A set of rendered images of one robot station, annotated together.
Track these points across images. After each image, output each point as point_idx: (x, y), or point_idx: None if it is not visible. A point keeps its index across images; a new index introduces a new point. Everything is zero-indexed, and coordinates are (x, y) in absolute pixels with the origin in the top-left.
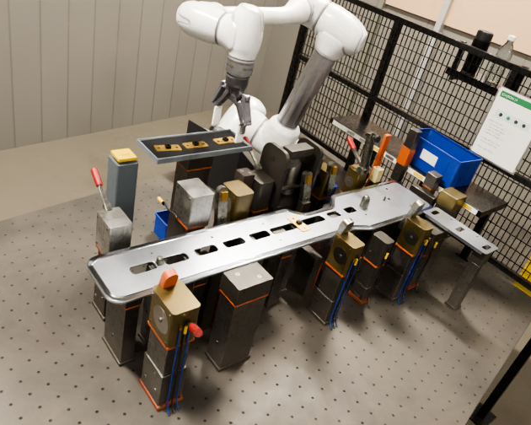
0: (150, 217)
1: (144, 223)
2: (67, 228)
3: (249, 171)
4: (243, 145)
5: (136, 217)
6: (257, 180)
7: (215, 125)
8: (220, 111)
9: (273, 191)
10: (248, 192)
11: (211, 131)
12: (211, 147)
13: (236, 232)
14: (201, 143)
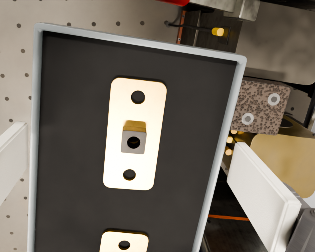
0: (16, 95)
1: (30, 115)
2: None
3: (268, 94)
4: (206, 82)
5: (4, 116)
6: (295, 81)
7: (27, 147)
8: None
9: (305, 4)
10: None
11: (34, 144)
12: (162, 228)
13: None
14: (118, 245)
